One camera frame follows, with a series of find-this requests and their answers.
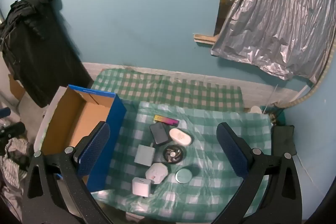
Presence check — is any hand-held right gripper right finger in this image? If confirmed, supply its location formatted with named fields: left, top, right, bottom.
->
left=210, top=122, right=307, bottom=224

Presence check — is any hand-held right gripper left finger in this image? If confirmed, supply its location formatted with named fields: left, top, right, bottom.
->
left=22, top=121, right=111, bottom=224

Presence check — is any blue cardboard box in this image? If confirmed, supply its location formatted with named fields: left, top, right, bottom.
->
left=41, top=85, right=127, bottom=193

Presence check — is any grey square charger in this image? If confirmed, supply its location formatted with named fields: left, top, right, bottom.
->
left=134, top=145, right=156, bottom=167

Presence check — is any white bottle with red label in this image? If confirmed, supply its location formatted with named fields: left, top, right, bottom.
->
left=169, top=128, right=192, bottom=146

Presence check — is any teal round tin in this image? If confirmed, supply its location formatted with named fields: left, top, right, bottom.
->
left=175, top=165, right=200, bottom=185

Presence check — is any black round fan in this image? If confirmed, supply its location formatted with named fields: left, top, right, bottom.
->
left=163, top=145, right=184, bottom=164

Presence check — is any white charger cube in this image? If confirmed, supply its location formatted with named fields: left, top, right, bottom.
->
left=132, top=177, right=152, bottom=198

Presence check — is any black power bank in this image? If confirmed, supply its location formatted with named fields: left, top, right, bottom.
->
left=150, top=122, right=169, bottom=146

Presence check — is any rainbow coloured bar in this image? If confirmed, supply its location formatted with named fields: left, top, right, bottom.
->
left=154, top=115, right=179, bottom=126

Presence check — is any green checkered plastic tablecloth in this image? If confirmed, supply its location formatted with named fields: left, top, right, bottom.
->
left=91, top=101, right=272, bottom=220

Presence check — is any striped cloth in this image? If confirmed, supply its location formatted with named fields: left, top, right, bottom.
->
left=0, top=139, right=34, bottom=188

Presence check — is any green beige checkered cloth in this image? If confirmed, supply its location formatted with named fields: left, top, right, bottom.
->
left=91, top=68, right=244, bottom=111

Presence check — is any brown cardboard piece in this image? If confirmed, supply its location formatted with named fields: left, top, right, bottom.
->
left=8, top=74, right=25, bottom=100

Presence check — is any beige ribbed strip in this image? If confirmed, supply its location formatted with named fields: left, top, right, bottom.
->
left=289, top=38, right=336, bottom=107

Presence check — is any wooden plank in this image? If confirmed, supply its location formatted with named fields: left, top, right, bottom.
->
left=194, top=34, right=217, bottom=45

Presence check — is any black hanging jacket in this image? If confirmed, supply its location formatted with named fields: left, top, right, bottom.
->
left=0, top=0, right=93, bottom=107

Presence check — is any silver foil curtain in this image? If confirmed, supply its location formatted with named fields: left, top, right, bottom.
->
left=211, top=0, right=336, bottom=85

